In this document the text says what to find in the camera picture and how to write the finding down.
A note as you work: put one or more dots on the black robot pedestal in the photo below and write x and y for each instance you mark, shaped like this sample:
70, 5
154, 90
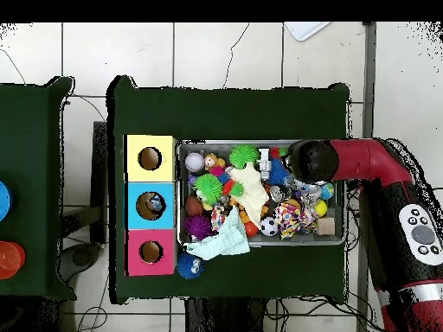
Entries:
228, 318

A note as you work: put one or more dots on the mint green cloth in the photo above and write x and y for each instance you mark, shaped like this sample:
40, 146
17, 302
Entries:
228, 240

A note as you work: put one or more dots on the wooden cube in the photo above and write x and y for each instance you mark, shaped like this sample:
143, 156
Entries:
326, 226

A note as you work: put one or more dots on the red plastic cup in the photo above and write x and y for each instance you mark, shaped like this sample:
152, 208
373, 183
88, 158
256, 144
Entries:
23, 256

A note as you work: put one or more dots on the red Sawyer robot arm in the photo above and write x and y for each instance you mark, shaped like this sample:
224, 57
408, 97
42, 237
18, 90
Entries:
360, 160

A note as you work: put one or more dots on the large green spiky ball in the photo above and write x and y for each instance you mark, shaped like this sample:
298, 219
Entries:
207, 188

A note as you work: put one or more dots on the silver mesh bin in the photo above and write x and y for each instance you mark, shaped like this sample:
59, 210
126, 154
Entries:
221, 147

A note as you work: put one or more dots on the purple spiky ball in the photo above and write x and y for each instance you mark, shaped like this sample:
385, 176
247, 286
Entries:
197, 226

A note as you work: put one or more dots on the small soccer ball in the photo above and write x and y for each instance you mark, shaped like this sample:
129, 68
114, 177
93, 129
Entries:
269, 226

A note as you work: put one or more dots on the blue spiky ball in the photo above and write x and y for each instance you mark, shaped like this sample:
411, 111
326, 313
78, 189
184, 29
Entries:
277, 173
188, 268

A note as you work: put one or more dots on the white baseball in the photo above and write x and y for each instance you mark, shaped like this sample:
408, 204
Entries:
194, 162

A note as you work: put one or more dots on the white tray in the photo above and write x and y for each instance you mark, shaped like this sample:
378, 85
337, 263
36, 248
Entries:
304, 29

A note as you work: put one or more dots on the dark green tablecloth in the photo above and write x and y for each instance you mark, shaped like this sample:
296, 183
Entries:
225, 114
31, 138

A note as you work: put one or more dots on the orange plastic cup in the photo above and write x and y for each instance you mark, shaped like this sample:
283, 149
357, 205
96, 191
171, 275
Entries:
8, 257

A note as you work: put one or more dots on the cream cloth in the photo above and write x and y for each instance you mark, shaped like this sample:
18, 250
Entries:
251, 190

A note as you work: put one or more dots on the silver toy robot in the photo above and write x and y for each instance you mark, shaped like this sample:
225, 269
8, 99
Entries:
264, 164

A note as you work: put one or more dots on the blue round disc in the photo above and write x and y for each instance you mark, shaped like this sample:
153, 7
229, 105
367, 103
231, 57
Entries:
4, 200

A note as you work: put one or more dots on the wooden box with three holes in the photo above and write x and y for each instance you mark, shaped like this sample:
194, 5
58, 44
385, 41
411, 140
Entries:
162, 214

